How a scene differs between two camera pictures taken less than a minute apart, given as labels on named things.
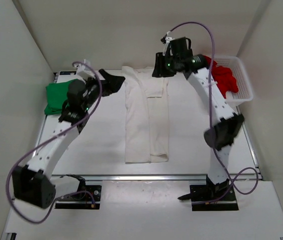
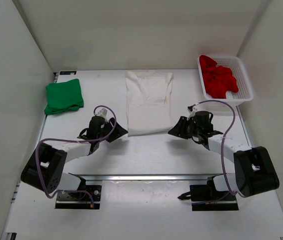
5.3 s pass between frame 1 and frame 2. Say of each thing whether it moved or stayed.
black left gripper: moved
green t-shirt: stayed
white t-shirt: moved
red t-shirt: stayed
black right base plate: stayed
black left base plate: stayed
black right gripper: moved
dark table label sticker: stayed
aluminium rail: stayed
